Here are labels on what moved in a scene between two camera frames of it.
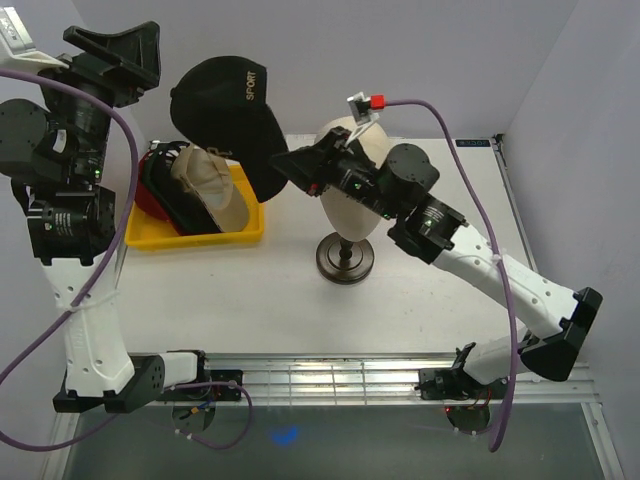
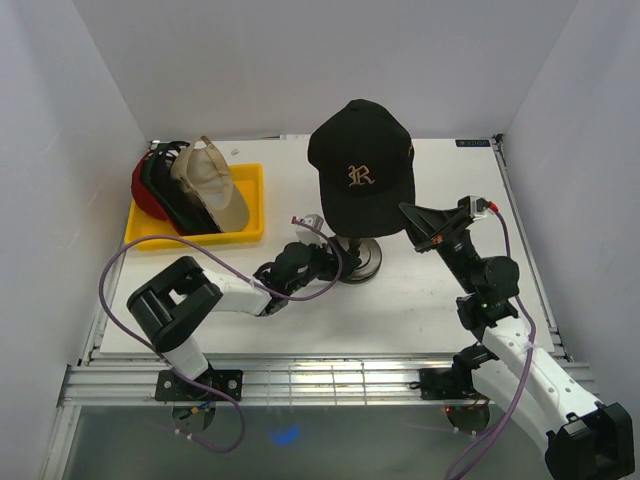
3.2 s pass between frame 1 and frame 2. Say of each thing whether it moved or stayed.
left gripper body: moved
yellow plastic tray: stayed
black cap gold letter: moved
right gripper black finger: moved
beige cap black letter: stayed
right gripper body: moved
